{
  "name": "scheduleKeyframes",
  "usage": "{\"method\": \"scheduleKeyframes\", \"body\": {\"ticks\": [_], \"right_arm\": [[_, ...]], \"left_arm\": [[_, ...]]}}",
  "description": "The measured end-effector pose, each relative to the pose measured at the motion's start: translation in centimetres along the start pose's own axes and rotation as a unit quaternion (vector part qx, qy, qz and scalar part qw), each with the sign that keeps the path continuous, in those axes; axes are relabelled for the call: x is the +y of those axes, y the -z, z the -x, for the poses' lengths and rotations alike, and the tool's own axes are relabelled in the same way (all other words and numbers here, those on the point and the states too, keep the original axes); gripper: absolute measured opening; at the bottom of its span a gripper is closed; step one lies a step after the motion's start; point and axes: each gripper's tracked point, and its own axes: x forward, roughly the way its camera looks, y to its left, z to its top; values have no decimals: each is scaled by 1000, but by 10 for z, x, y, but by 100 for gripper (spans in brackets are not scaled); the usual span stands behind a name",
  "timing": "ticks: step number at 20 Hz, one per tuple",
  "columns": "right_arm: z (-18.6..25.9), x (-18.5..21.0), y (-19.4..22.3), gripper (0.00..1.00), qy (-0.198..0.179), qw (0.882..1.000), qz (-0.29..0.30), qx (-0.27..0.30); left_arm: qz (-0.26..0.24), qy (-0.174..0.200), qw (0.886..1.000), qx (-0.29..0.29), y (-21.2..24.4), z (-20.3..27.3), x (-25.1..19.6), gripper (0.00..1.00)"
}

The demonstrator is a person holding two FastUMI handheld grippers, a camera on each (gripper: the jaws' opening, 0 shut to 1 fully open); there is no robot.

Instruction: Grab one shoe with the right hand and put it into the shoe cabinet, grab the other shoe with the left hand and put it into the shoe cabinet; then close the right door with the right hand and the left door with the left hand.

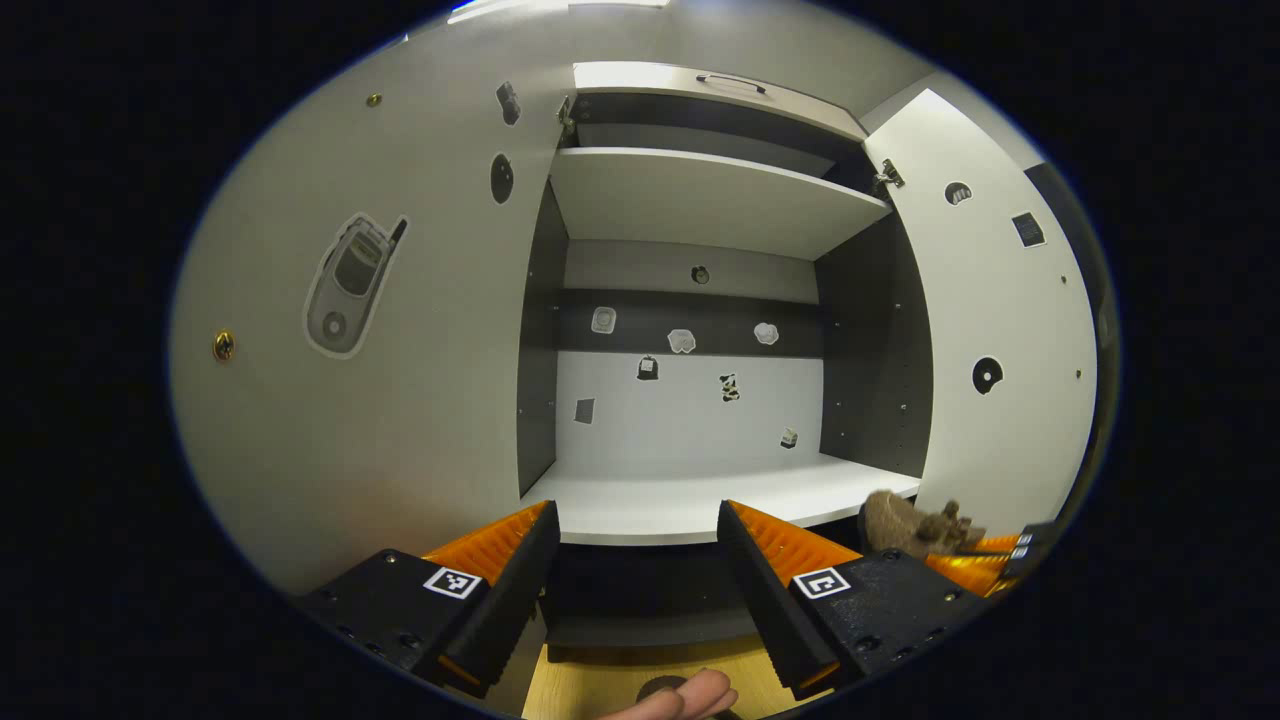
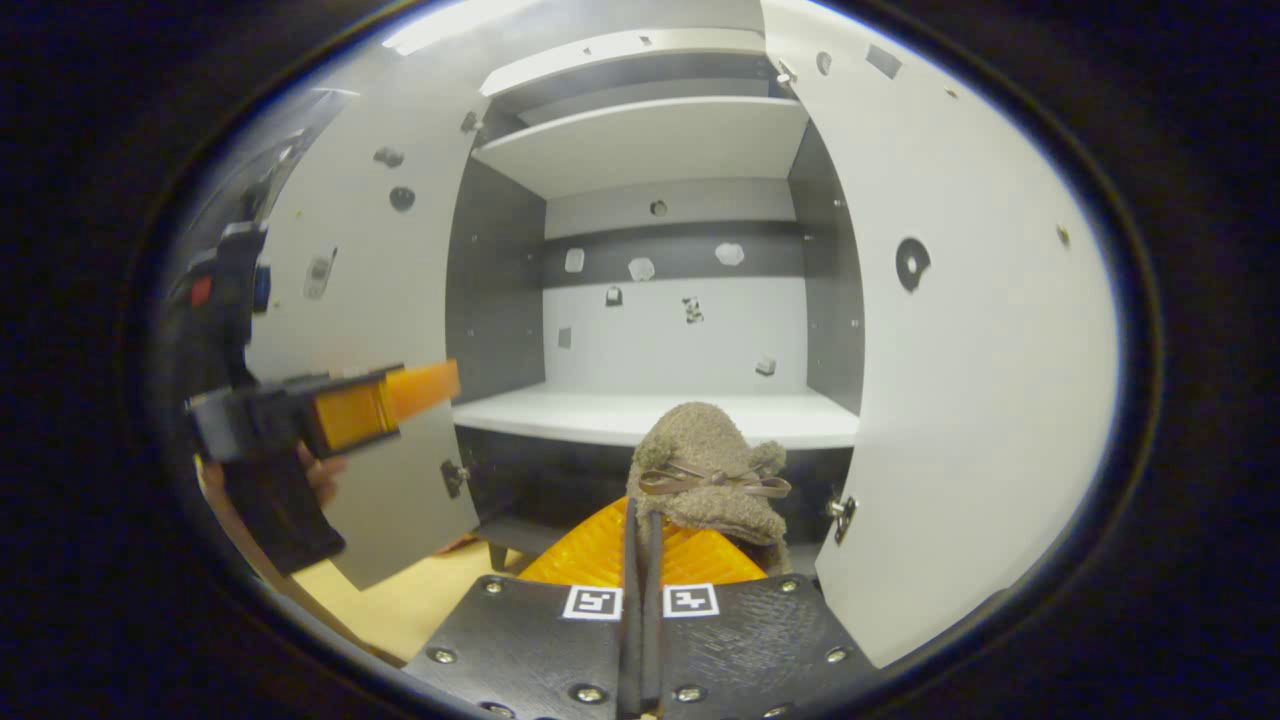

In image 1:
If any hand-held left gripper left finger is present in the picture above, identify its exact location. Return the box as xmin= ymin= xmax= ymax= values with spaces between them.
xmin=290 ymin=500 xmax=563 ymax=701

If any brown fuzzy shoe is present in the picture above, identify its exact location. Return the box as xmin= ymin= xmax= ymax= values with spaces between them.
xmin=637 ymin=677 xmax=746 ymax=720
xmin=863 ymin=490 xmax=987 ymax=559

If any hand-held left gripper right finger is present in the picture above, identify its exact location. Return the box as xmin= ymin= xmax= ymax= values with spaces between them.
xmin=715 ymin=500 xmax=991 ymax=703

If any ceiling light panel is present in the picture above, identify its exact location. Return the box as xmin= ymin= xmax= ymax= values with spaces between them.
xmin=447 ymin=0 xmax=671 ymax=24

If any black backdrop cloth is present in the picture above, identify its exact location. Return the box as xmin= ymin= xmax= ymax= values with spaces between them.
xmin=1022 ymin=160 xmax=1119 ymax=471

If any black drawer handle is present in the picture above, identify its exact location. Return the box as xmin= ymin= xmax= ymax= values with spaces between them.
xmin=695 ymin=72 xmax=769 ymax=97

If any white cabinet door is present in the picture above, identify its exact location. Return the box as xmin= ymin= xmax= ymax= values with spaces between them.
xmin=862 ymin=88 xmax=1099 ymax=531
xmin=168 ymin=20 xmax=579 ymax=716

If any white shoe cabinet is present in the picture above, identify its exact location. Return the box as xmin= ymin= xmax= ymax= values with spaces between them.
xmin=168 ymin=0 xmax=1101 ymax=716

